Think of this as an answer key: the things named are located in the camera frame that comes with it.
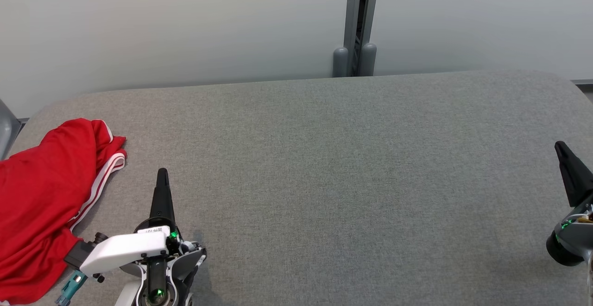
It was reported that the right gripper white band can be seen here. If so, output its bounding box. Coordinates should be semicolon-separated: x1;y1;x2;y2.
547;141;593;267

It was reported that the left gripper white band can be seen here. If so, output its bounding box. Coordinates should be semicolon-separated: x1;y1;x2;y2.
80;168;207;306

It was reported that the red jersey with white trim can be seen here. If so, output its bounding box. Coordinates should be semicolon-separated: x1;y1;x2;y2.
0;118;127;306

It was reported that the teal left camera connector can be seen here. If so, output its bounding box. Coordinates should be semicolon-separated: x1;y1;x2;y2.
56;270;88;306

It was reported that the grey metal partition post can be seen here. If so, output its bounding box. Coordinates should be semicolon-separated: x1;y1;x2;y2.
343;0;381;78

